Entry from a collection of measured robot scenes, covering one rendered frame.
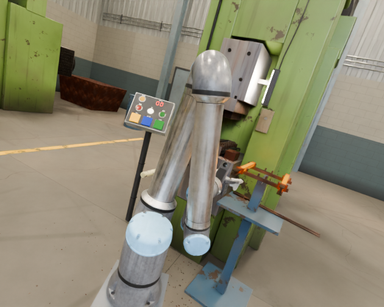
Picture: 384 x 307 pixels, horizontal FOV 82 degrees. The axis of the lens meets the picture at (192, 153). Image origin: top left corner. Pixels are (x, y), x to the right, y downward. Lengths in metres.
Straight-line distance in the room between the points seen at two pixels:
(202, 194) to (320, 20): 1.51
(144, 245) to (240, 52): 1.45
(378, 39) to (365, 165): 3.35
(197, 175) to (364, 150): 7.36
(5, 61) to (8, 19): 0.76
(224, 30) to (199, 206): 1.58
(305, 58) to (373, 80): 6.18
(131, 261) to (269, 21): 1.76
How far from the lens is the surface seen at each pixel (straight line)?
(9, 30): 5.77
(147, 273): 0.80
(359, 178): 8.00
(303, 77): 1.81
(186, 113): 0.78
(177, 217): 2.00
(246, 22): 2.01
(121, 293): 0.87
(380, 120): 7.94
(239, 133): 2.19
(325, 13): 1.93
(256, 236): 2.49
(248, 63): 1.75
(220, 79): 0.65
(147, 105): 1.91
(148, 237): 0.73
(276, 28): 1.93
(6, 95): 5.86
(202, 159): 0.68
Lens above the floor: 1.30
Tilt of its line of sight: 14 degrees down
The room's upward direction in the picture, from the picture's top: 16 degrees clockwise
